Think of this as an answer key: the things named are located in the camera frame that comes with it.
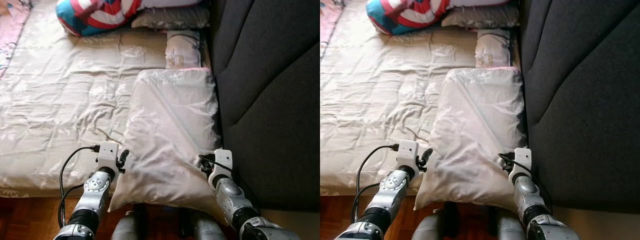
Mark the pink cartoon print blanket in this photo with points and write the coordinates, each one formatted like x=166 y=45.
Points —
x=10 y=35
x=329 y=25

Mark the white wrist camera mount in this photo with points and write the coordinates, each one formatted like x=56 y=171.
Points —
x=407 y=154
x=107 y=156
x=223 y=162
x=521 y=161

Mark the olive floral pillow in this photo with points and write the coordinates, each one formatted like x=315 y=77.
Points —
x=482 y=16
x=175 y=17

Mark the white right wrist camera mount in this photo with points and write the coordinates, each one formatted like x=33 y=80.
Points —
x=521 y=161
x=223 y=162

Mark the silver robot left leg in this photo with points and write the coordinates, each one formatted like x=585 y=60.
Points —
x=430 y=227
x=127 y=227

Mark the silver robot right leg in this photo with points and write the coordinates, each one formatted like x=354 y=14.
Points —
x=509 y=227
x=207 y=227

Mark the large grey floral pillow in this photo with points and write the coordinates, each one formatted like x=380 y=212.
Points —
x=475 y=125
x=170 y=125

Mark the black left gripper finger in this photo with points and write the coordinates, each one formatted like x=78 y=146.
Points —
x=428 y=153
x=124 y=154

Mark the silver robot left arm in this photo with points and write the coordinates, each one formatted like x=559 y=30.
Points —
x=385 y=200
x=90 y=200

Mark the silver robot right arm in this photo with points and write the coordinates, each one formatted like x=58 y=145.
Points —
x=240 y=210
x=540 y=210

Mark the small cream pillow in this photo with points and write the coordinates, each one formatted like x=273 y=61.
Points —
x=492 y=49
x=182 y=50

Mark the red white blue bolster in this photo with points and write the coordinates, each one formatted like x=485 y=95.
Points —
x=100 y=15
x=410 y=15

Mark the dark grey sofa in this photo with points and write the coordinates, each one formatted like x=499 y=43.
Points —
x=270 y=100
x=585 y=100

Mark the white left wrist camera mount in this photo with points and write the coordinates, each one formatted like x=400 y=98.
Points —
x=107 y=156
x=407 y=154

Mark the silver robot leg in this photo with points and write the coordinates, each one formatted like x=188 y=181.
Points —
x=509 y=227
x=207 y=227
x=127 y=227
x=430 y=227

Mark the grey floral bed sheet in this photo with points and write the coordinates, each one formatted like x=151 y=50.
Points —
x=380 y=100
x=70 y=100

